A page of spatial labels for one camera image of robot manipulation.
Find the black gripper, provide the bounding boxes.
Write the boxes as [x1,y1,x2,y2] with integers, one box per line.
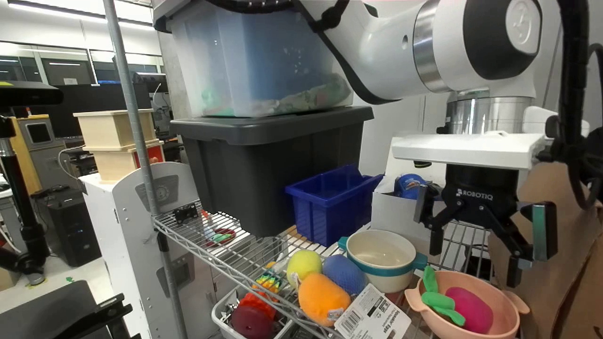
[414,164,558,289]

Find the pink plushie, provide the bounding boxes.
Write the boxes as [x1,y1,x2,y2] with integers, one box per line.
[446,287,494,334]

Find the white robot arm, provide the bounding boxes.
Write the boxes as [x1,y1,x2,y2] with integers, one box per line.
[209,0,601,287]

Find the peach bowl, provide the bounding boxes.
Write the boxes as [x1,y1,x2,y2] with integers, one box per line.
[405,268,529,339]

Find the white bowl with teal rim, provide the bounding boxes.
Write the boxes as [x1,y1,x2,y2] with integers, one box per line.
[337,228,428,294]

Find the blue cap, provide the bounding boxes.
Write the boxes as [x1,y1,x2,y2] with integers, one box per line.
[394,174,426,200]

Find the brown cardboard box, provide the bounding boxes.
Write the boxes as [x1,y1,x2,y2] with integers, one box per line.
[512,163,601,339]

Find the white cardboard box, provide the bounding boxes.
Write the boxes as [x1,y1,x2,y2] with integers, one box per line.
[373,159,433,253]

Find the white barcode label tag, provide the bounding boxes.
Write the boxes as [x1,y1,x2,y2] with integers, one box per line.
[333,285,411,339]

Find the blue plastic bin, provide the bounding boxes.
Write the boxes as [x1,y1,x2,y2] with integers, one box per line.
[284,166,381,247]

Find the red toy in basket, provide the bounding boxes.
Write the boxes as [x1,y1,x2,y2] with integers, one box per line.
[230,293,275,339]

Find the dark grey storage tote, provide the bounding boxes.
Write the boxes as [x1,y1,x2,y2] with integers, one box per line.
[169,108,373,238]

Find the clear plastic storage box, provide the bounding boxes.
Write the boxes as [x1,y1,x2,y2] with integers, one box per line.
[153,0,352,119]

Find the white cabinet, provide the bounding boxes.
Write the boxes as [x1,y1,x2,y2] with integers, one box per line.
[81,170,211,339]

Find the beige stacked containers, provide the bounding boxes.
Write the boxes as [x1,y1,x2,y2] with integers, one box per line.
[75,110,139,183]

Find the wire shelf rack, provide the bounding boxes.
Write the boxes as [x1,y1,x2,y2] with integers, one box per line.
[102,0,497,339]

